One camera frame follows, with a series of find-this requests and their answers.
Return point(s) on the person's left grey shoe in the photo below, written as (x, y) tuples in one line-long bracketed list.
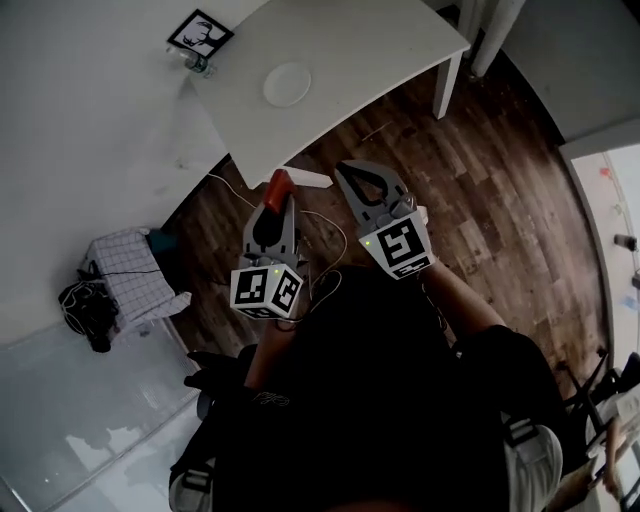
[(192, 487)]

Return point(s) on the white round plate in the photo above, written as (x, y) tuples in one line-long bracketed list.
[(287, 84)]

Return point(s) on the person's grey shoe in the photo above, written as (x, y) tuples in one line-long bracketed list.
[(532, 465), (192, 487)]

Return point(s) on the black framed picture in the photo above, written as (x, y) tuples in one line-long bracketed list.
[(200, 34)]

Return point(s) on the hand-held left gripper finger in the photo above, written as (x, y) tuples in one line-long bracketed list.
[(291, 225), (256, 225)]

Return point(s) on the clear plastic bottle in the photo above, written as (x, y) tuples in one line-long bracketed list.
[(196, 64)]

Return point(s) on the person's right grey shoe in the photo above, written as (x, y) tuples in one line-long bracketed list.
[(532, 465)]

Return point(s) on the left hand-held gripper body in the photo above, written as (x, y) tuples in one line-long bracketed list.
[(260, 292)]

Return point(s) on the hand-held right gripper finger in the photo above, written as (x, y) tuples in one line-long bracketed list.
[(387, 182), (352, 197)]

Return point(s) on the white table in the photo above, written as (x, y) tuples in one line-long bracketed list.
[(350, 55)]

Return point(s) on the black folding chair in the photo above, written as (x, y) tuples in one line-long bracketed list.
[(600, 400)]

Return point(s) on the checked cloth covered box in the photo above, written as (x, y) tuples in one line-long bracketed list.
[(132, 277)]

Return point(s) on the person's left forearm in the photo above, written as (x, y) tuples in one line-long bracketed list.
[(267, 355)]

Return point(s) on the white furniture leg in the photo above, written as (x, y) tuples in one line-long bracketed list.
[(495, 35)]

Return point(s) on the person's right forearm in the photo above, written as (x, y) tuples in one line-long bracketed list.
[(462, 300)]

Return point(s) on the red-brown piece of meat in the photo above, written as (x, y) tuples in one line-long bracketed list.
[(277, 192)]

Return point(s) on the person's black clothing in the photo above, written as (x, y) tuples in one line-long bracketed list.
[(380, 400)]

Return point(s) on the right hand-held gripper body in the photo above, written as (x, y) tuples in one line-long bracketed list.
[(400, 247)]

